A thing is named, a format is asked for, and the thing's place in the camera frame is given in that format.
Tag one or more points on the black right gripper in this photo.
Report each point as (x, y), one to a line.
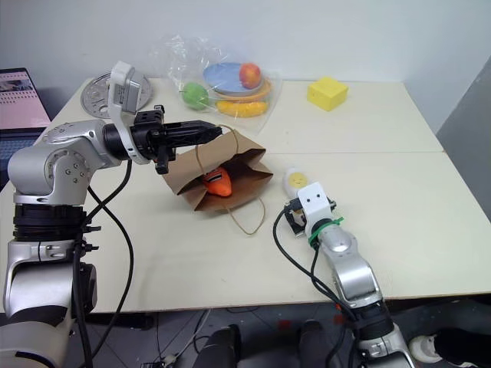
(294, 220)

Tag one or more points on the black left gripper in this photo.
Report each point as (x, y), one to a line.
(147, 134)

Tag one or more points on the brown paper bag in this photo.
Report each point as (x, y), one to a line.
(230, 149)

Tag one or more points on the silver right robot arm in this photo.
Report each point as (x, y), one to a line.
(353, 268)

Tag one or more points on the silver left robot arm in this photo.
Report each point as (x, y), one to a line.
(57, 161)

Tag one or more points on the white egg plush toy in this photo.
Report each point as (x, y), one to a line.
(295, 179)

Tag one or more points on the orange carrot plush toy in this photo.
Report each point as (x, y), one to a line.
(220, 186)

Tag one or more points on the clear plastic bag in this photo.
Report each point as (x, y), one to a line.
(172, 57)

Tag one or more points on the green zip tie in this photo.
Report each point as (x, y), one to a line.
(316, 234)

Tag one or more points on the green apple toy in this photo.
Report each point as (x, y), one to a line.
(193, 96)

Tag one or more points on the yellow banana toy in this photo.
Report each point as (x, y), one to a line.
(241, 108)

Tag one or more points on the blue plate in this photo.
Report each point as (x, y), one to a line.
(224, 76)

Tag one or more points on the red apple toy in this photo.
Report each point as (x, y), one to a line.
(250, 75)

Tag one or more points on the round silver metal disc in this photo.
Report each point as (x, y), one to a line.
(96, 96)

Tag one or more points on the yellow cheese block toy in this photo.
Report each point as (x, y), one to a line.
(326, 94)

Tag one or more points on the dark rounded shape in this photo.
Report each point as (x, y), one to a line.
(222, 345)

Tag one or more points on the laptop with pink screen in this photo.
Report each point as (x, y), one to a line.
(19, 99)

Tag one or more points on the white and black shoe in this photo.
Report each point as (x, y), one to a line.
(433, 347)

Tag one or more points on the grey partition panel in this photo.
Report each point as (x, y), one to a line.
(468, 145)

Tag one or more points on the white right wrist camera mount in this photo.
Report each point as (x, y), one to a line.
(314, 203)

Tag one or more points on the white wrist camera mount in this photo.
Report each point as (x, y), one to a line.
(122, 92)
(314, 203)

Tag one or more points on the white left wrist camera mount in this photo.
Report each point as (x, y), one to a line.
(122, 92)

